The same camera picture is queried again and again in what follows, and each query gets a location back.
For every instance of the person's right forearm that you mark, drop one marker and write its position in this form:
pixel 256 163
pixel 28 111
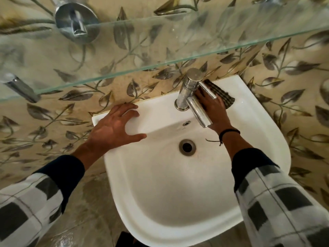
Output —
pixel 267 198

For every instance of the dark checked cleaning cloth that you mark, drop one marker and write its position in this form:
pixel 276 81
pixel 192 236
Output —
pixel 223 95

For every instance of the round chrome shelf bracket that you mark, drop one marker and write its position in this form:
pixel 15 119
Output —
pixel 77 23

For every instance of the metal sink drain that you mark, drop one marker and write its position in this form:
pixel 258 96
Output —
pixel 187 147

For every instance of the person's right fingers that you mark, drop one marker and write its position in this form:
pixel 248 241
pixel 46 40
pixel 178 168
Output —
pixel 204 94

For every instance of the person's left hand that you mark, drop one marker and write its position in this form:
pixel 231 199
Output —
pixel 109 131

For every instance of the clear glass shelf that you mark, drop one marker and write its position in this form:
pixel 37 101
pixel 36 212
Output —
pixel 159 41

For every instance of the person's left thumb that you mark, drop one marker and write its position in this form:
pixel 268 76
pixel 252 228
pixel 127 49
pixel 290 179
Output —
pixel 135 137

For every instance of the person's right hand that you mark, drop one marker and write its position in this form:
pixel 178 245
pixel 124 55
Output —
pixel 215 113

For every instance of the person's left middle finger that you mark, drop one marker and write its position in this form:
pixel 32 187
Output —
pixel 126 106

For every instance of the person's left forearm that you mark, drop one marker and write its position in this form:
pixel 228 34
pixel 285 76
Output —
pixel 48 192

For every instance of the white ceramic wash basin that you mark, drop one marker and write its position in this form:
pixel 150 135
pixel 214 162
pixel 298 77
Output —
pixel 167 192

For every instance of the black wrist band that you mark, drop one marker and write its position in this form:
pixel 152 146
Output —
pixel 228 131

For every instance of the chrome sink faucet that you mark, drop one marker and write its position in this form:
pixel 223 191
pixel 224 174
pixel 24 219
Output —
pixel 190 83

